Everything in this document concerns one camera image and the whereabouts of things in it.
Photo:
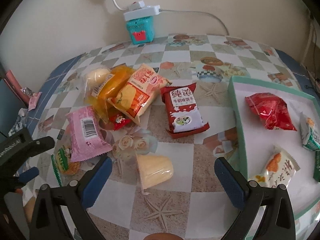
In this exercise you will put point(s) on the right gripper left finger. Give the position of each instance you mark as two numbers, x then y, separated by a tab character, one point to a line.
48	221

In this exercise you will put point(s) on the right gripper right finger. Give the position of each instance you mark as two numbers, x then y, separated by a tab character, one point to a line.
248	196

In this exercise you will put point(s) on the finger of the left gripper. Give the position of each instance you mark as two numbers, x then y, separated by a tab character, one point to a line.
27	174
32	144

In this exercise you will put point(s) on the green yellow snack packet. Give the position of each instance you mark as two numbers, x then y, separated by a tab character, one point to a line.
62	165

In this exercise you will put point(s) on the white rice cake packet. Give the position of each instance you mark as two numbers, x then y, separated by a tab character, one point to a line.
279	169

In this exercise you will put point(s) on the pink snack packet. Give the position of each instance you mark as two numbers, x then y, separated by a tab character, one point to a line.
86	138

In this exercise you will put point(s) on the green mung bean cake packet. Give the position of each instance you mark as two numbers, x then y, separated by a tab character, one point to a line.
316	173

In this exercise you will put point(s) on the pale yellow jelly cup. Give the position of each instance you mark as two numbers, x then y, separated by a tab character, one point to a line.
153	170

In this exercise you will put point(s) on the green white cracker packet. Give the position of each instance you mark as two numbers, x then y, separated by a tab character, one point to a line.
309	133

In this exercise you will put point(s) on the clear round bun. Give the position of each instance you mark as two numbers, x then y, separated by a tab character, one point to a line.
94	78

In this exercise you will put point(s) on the red flower snack packet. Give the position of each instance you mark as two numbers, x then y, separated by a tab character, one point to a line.
272	111

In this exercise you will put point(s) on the orange swiss roll packet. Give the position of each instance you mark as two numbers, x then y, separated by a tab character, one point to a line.
141	89

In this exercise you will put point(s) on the yellow transparent cake packet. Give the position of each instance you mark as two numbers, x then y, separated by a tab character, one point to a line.
113	83

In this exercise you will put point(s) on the red milk biscuit packet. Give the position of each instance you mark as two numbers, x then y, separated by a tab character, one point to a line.
183	114

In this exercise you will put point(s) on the small pink sachet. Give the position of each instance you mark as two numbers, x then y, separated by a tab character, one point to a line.
33	100

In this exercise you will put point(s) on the teal shallow box tray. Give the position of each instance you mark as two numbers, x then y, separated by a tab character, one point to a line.
256	143

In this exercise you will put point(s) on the small red candy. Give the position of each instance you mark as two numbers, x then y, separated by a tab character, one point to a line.
119	120

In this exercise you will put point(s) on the checkered printed tablecloth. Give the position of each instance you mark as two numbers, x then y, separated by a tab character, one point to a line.
191	204

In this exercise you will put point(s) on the teal toy box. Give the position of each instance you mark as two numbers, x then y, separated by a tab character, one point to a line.
141	30

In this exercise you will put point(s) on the white power strip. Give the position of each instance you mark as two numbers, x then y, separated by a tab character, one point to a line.
140	10

